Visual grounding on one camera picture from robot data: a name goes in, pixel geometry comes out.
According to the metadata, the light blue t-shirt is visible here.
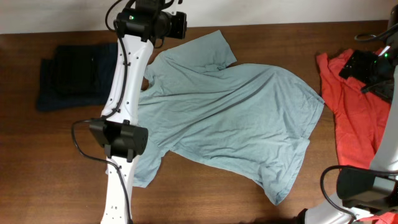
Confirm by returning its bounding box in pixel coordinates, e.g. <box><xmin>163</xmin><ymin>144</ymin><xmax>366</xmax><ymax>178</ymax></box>
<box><xmin>134</xmin><ymin>31</ymin><xmax>324</xmax><ymax>205</ymax></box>

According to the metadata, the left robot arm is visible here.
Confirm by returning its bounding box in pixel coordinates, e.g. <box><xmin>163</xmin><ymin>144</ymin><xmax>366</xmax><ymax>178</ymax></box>
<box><xmin>89</xmin><ymin>0</ymin><xmax>187</xmax><ymax>223</ymax></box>

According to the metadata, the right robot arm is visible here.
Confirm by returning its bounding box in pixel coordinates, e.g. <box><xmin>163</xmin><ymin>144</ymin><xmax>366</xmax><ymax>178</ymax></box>
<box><xmin>293</xmin><ymin>8</ymin><xmax>397</xmax><ymax>223</ymax></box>

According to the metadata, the red t-shirt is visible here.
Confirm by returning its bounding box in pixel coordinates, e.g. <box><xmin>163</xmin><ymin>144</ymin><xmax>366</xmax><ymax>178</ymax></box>
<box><xmin>315</xmin><ymin>47</ymin><xmax>398</xmax><ymax>224</ymax></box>

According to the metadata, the folded dark navy garment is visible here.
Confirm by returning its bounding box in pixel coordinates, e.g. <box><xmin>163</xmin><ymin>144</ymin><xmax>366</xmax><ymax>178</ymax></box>
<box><xmin>35</xmin><ymin>43</ymin><xmax>118</xmax><ymax>111</ymax></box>

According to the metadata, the right black camera cable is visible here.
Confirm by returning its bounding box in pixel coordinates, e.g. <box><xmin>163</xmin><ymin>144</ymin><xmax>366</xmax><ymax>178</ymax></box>
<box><xmin>319</xmin><ymin>21</ymin><xmax>398</xmax><ymax>220</ymax></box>

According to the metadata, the black camera cable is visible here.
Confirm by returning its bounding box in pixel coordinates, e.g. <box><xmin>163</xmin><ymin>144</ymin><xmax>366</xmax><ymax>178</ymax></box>
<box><xmin>70</xmin><ymin>0</ymin><xmax>175</xmax><ymax>224</ymax></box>
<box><xmin>319</xmin><ymin>21</ymin><xmax>398</xmax><ymax>220</ymax></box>

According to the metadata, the left black camera cable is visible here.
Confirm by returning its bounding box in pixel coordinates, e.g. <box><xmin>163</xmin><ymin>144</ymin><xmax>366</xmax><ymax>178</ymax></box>
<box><xmin>70</xmin><ymin>0</ymin><xmax>175</xmax><ymax>224</ymax></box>

